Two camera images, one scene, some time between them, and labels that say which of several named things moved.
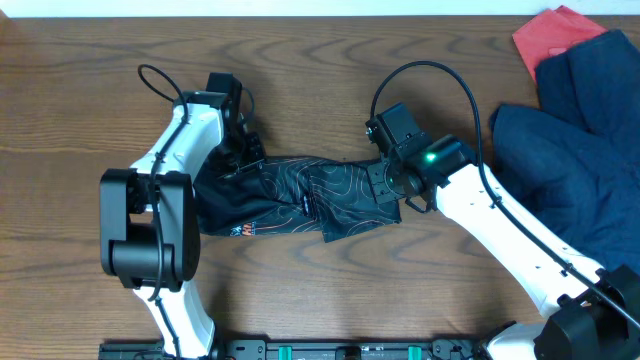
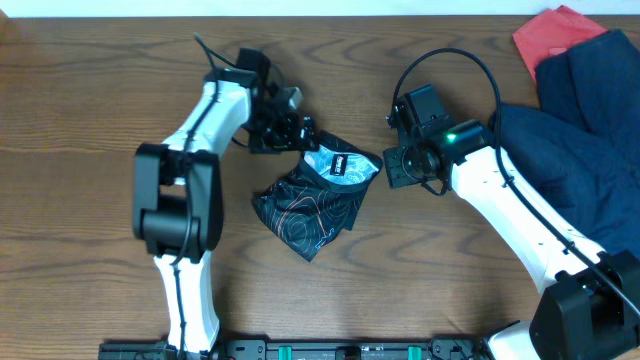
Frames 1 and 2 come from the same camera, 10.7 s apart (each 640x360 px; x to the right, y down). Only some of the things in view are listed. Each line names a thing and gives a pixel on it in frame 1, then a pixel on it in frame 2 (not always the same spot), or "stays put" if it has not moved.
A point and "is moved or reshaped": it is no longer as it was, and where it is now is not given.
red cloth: x=552 y=32 stays put
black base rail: x=300 y=350 stays put
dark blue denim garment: x=578 y=155 stays put
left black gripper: x=245 y=160 -> x=293 y=132
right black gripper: x=381 y=192 -> x=396 y=174
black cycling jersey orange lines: x=328 y=194 is moved or reshaped
